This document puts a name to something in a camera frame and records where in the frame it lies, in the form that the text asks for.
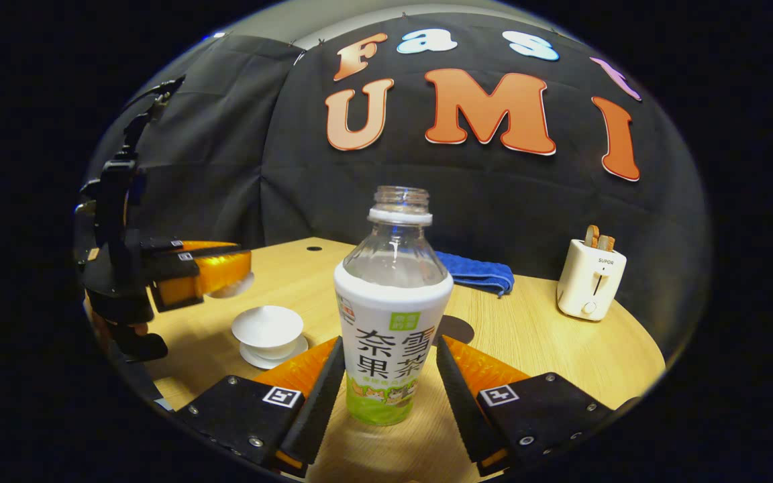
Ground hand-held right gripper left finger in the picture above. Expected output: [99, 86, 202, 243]
[175, 335, 347, 478]

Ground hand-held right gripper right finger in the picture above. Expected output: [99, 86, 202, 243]
[437, 335, 642, 478]

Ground dark round coaster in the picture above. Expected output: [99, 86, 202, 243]
[435, 315, 475, 345]

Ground white teacup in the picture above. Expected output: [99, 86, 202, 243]
[231, 305, 305, 360]

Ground clear water bottle white label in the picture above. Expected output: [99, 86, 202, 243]
[333, 186, 455, 427]

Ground white saucer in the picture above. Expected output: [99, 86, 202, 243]
[239, 334, 309, 370]

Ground blue towel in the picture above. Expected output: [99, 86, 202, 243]
[435, 251, 515, 297]

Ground white toaster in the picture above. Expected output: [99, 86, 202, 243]
[556, 238, 627, 321]

